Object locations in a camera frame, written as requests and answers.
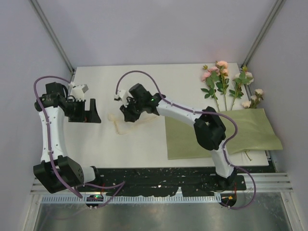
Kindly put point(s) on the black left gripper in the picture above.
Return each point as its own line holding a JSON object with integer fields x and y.
{"x": 81, "y": 110}

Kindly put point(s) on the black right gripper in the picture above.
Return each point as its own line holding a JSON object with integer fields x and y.
{"x": 130, "y": 110}

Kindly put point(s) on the cream ribbon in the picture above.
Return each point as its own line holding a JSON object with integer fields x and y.
{"x": 123, "y": 128}

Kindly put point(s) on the green wrapping paper sheet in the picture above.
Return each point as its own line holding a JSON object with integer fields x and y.
{"x": 255, "y": 133}

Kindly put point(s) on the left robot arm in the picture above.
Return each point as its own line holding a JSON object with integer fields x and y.
{"x": 57, "y": 171}

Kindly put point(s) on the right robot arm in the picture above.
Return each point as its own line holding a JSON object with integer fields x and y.
{"x": 208, "y": 127}

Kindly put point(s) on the pink rose stem left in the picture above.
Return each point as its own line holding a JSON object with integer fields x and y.
{"x": 210, "y": 77}

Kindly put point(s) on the pink rose stem middle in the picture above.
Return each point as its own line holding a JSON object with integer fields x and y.
{"x": 223, "y": 79}

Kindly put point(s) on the white rose stem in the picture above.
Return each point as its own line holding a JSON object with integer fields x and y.
{"x": 239, "y": 80}

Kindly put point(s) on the pale pink rose stem right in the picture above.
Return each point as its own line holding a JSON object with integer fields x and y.
{"x": 255, "y": 100}

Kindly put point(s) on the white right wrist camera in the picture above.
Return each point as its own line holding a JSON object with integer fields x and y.
{"x": 122, "y": 96}

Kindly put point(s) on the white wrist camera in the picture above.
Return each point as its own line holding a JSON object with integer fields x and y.
{"x": 122, "y": 96}
{"x": 78, "y": 91}

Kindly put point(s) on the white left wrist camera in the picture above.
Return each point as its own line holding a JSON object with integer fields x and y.
{"x": 78, "y": 91}

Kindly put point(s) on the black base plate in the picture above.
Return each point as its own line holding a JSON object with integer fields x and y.
{"x": 163, "y": 182}

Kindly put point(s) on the white slotted cable duct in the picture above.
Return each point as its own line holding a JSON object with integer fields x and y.
{"x": 95, "y": 199}

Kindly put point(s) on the left aluminium frame post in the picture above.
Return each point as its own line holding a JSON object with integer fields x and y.
{"x": 52, "y": 35}

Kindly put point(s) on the aluminium frame post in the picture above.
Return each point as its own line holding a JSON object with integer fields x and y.
{"x": 52, "y": 35}
{"x": 270, "y": 19}

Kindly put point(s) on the aluminium front rail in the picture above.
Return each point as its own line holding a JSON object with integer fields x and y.
{"x": 265, "y": 182}

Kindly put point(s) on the right aluminium frame post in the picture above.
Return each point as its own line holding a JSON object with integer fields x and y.
{"x": 270, "y": 19}

